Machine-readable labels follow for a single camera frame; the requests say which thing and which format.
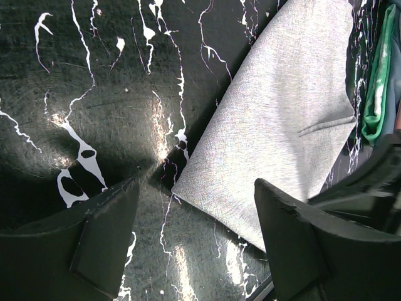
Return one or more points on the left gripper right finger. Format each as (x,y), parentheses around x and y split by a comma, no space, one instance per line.
(314,255)

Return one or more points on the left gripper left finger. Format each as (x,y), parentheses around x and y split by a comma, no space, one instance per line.
(76,254)

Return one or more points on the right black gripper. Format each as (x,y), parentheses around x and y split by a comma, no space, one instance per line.
(371,195)

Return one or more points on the grey cloth napkin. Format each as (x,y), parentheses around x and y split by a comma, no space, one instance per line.
(284,118)

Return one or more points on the stack of coloured cloths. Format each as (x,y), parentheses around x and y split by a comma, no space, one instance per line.
(381,115)

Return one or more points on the black marble pattern mat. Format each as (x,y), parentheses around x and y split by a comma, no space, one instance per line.
(96,92)

